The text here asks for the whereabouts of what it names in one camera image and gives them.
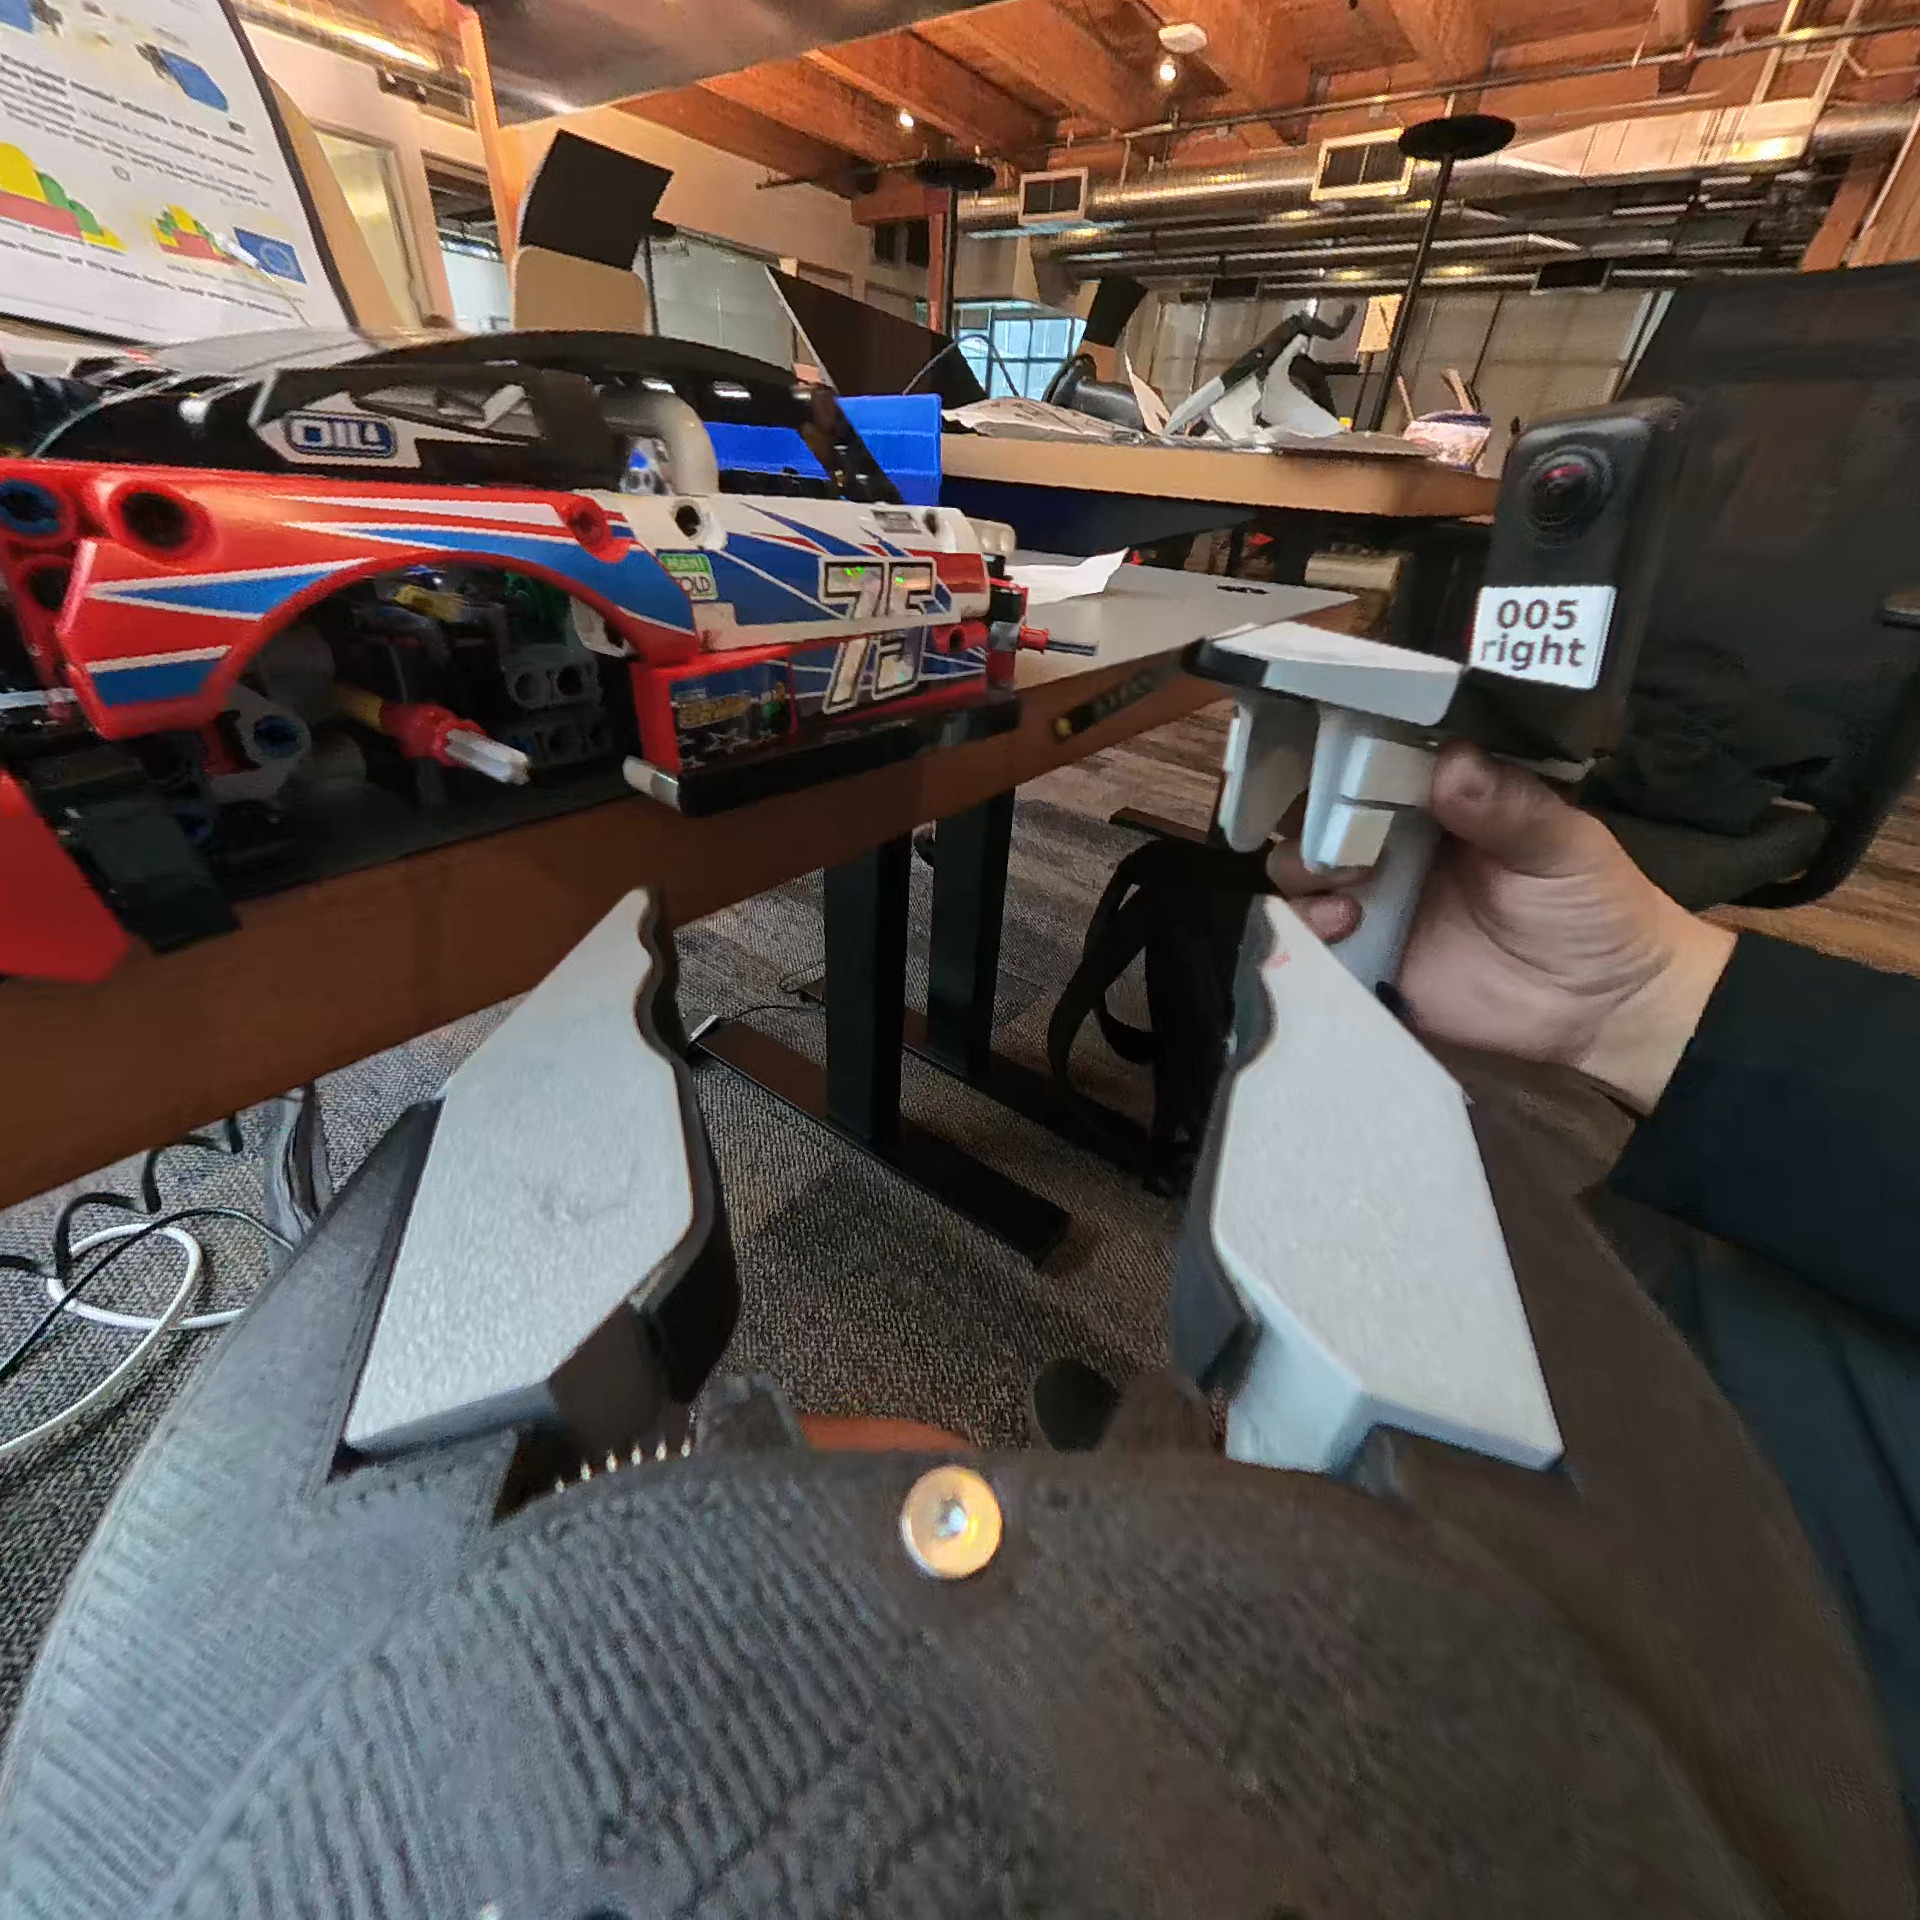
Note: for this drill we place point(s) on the person's right hand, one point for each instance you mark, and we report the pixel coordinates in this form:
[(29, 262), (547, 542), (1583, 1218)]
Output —
[(1545, 931)]

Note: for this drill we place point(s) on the person's right forearm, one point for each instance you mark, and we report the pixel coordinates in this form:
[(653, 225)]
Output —
[(1799, 1126)]

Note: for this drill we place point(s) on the black office chair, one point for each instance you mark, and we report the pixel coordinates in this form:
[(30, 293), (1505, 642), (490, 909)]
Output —
[(1799, 524)]

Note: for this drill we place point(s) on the blue storage bin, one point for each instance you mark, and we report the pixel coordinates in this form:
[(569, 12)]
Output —
[(751, 451)]

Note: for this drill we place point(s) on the ceiling air vent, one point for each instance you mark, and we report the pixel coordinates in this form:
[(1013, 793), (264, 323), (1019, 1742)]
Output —
[(1053, 195), (1362, 163)]

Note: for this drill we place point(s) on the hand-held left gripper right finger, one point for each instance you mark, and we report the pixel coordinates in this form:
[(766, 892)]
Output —
[(1349, 1230)]

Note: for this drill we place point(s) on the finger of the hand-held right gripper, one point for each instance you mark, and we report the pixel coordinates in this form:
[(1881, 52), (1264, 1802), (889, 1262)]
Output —
[(1245, 669), (1381, 691)]

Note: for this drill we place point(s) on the cardboard stand with black flap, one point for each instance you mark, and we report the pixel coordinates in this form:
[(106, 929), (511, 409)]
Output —
[(593, 212)]

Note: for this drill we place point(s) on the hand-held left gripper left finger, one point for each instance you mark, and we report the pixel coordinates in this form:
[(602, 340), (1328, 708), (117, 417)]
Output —
[(523, 1201)]

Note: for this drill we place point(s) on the silver air duct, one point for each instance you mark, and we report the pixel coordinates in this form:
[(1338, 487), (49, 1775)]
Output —
[(1501, 181)]

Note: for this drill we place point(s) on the toy brick race car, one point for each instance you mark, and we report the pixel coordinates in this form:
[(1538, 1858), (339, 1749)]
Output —
[(450, 601)]

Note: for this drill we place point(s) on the spare hand-held gripper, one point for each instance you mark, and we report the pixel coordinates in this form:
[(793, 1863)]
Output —
[(1245, 375)]

